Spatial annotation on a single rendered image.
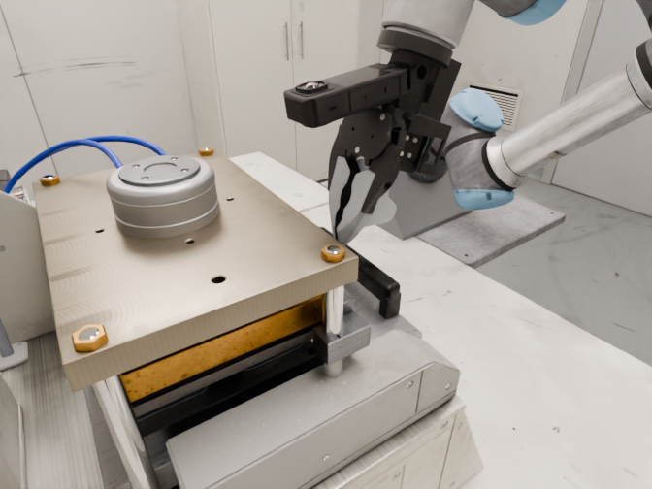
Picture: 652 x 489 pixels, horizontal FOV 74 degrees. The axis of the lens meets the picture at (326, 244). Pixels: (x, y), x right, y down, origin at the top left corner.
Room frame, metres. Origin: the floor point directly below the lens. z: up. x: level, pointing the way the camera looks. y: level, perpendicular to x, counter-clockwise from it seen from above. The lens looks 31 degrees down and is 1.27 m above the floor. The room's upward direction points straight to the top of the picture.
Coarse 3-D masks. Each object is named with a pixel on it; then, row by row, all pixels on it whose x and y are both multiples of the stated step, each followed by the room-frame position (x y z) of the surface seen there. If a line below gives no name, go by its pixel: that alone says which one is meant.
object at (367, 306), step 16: (352, 288) 0.40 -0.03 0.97; (368, 304) 0.37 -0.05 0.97; (368, 320) 0.34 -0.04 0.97; (384, 320) 0.34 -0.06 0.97; (400, 320) 0.34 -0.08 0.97; (416, 336) 0.32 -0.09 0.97; (96, 416) 0.23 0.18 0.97; (96, 432) 0.21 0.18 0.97; (96, 448) 0.20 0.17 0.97; (112, 448) 0.20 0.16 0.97; (112, 464) 0.19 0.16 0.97; (160, 464) 0.19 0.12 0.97; (112, 480) 0.17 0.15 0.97; (128, 480) 0.17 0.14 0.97; (160, 480) 0.18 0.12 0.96; (176, 480) 0.19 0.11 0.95
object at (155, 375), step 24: (288, 312) 0.25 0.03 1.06; (312, 312) 0.26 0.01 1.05; (216, 336) 0.22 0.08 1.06; (240, 336) 0.23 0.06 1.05; (264, 336) 0.24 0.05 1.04; (288, 336) 0.25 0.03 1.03; (312, 336) 0.26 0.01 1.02; (168, 360) 0.20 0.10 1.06; (192, 360) 0.21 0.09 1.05; (216, 360) 0.22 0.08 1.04; (240, 360) 0.23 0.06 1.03; (144, 384) 0.19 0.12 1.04; (168, 384) 0.20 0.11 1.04; (192, 384) 0.21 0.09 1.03; (144, 408) 0.19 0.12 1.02
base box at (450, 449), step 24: (432, 432) 0.25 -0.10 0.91; (456, 432) 0.28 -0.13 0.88; (408, 456) 0.24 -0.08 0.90; (432, 456) 0.26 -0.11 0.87; (456, 456) 0.28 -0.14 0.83; (360, 480) 0.21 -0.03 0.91; (384, 480) 0.22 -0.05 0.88; (408, 480) 0.24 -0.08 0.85; (432, 480) 0.26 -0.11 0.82; (456, 480) 0.29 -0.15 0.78
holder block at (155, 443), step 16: (304, 352) 0.27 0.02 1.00; (272, 368) 0.25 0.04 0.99; (288, 368) 0.25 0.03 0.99; (304, 368) 0.26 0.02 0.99; (224, 384) 0.24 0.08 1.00; (240, 384) 0.24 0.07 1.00; (256, 384) 0.24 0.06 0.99; (272, 384) 0.24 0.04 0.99; (208, 400) 0.22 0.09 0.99; (224, 400) 0.22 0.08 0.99; (240, 400) 0.23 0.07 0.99; (176, 416) 0.21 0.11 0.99; (192, 416) 0.21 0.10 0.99; (208, 416) 0.21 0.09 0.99; (144, 432) 0.19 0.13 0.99; (160, 432) 0.20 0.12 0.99; (176, 432) 0.20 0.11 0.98; (160, 448) 0.19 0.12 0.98
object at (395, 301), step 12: (324, 228) 0.47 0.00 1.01; (360, 264) 0.39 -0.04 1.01; (372, 264) 0.39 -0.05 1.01; (360, 276) 0.38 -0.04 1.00; (372, 276) 0.37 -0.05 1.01; (384, 276) 0.37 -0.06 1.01; (372, 288) 0.36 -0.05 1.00; (384, 288) 0.35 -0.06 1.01; (396, 288) 0.35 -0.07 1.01; (384, 300) 0.35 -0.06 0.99; (396, 300) 0.35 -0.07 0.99; (384, 312) 0.34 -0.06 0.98; (396, 312) 0.35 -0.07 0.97
